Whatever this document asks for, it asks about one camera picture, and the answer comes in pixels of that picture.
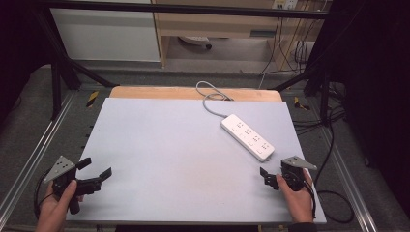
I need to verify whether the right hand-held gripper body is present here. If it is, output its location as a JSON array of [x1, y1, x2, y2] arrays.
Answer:
[[270, 156, 318, 191]]

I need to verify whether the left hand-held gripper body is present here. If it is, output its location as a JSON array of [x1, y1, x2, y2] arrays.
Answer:
[[43, 155, 104, 216]]

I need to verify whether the person's right hand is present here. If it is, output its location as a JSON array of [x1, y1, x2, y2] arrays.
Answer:
[[276, 169, 314, 224]]

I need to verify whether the person's left hand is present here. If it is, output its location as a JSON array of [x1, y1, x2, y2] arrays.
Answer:
[[34, 179, 85, 232]]

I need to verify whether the white power strip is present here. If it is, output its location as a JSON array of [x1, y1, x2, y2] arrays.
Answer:
[[220, 113, 276, 163]]

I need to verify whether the yellow black floor tape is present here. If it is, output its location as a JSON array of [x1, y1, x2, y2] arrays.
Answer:
[[293, 96, 311, 111], [85, 90, 101, 108]]

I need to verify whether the grey board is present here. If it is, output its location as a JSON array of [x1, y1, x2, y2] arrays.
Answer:
[[66, 97, 328, 225]]

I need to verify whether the wooden table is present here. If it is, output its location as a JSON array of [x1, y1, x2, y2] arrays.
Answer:
[[108, 85, 284, 103]]

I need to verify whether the black curtain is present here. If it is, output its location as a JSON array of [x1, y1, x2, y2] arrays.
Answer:
[[0, 0, 54, 124], [317, 0, 410, 211]]

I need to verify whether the white cabinet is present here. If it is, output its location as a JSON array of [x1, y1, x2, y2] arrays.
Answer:
[[49, 7, 161, 63]]

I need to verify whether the grey chair base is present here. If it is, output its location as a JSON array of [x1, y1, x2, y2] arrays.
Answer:
[[178, 35, 214, 50]]

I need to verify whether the wooden desk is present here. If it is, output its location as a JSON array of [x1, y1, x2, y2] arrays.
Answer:
[[150, 0, 325, 72]]

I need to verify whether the aluminium floor rail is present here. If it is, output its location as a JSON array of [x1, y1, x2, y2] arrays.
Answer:
[[0, 91, 76, 220], [317, 127, 379, 232]]

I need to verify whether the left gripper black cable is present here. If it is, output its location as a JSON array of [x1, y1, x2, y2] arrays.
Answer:
[[33, 168, 55, 220]]

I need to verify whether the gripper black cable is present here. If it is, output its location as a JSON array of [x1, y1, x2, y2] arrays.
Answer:
[[302, 122, 355, 224], [33, 168, 55, 220]]

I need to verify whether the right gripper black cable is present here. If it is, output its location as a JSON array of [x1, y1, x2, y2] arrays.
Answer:
[[302, 122, 355, 224]]

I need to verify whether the grey power strip cable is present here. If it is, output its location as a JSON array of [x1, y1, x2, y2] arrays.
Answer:
[[195, 80, 238, 119]]

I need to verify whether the bundle of black cables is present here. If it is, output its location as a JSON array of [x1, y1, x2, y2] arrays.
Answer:
[[259, 9, 347, 136]]

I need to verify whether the white wall outlet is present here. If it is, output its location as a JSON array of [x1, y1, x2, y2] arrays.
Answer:
[[272, 0, 300, 11]]

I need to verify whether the black metal frame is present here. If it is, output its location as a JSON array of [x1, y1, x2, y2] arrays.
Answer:
[[30, 0, 337, 122]]

